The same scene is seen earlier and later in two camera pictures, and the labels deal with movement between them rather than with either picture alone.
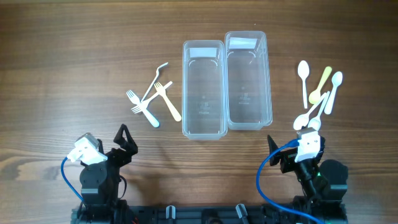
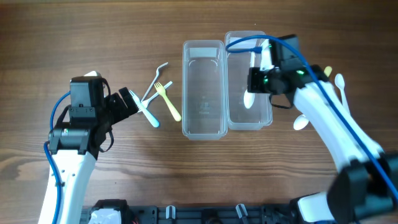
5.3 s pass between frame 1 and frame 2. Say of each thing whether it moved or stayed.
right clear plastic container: stayed
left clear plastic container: stayed
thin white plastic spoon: moved
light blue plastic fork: stayed
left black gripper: moved
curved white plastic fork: stayed
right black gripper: moved
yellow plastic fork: stayed
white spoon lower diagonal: stayed
